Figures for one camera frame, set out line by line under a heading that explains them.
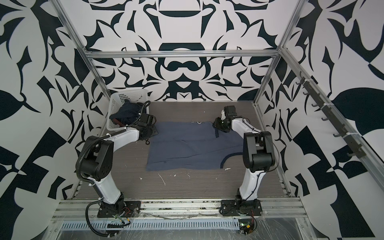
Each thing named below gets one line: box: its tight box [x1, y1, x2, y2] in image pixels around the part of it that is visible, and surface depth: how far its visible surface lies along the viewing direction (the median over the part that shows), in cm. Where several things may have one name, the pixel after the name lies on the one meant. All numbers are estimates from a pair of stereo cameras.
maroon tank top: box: [112, 118, 125, 127], surface depth 98 cm
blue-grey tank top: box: [146, 121, 244, 171], surface depth 96 cm
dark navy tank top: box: [109, 99, 146, 126], surface depth 101 cm
